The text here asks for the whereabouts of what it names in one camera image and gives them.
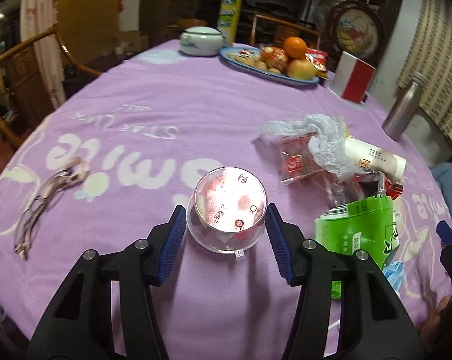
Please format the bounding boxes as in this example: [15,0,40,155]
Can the green snack bag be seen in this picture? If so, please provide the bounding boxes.
[314,194,401,301]

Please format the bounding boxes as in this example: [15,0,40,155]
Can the clear plastic jelly cup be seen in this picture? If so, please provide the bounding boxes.
[187,166,267,260]

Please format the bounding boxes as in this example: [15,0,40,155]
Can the blue face mask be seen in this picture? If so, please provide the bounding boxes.
[382,261,405,295]

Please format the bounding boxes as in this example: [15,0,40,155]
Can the red foil snack wrapper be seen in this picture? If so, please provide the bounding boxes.
[358,172,403,200]

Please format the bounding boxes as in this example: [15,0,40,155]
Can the crushed white paper cup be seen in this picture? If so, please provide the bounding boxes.
[345,136,407,183]

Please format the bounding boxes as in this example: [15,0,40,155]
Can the steel water bottle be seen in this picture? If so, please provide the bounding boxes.
[382,72,428,141]

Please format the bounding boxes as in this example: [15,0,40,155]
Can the dark-framed eyeglasses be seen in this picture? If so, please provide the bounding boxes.
[13,157,90,261]

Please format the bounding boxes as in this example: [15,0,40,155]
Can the crumpled clear plastic bag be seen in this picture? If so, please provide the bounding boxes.
[259,114,359,185]

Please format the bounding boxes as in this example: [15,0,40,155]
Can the purple printed tablecloth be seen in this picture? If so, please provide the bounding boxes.
[0,39,452,360]

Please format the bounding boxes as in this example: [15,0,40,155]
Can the red white tissue box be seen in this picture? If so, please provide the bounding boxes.
[329,51,376,104]

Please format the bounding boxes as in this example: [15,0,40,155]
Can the beige checkered curtain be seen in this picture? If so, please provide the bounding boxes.
[398,0,452,142]

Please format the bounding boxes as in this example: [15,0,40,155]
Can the wooden round-back armchair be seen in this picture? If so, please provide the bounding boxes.
[0,24,101,128]

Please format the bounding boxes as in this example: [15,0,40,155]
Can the red candy packet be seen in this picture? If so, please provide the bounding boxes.
[306,48,328,80]

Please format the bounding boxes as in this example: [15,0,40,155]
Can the yellow red apple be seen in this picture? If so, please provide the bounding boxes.
[286,59,317,80]

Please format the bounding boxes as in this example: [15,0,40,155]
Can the orange fruit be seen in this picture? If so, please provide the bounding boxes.
[282,37,308,59]

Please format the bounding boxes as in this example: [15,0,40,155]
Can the wrapped red apple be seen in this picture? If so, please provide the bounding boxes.
[260,46,289,73]

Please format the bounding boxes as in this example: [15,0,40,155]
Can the blue oval fruit plate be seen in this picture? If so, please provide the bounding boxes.
[219,46,320,87]

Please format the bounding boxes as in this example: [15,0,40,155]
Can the far wooden chair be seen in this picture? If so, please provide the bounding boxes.
[249,12,321,49]

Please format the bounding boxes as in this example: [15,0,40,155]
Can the white ceramic lidded jar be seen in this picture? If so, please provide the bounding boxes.
[179,26,224,57]

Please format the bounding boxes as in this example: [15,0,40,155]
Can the yellow green canister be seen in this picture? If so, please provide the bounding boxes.
[217,0,242,47]

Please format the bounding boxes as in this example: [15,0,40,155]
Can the red white floral curtain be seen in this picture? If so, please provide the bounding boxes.
[20,0,66,109]

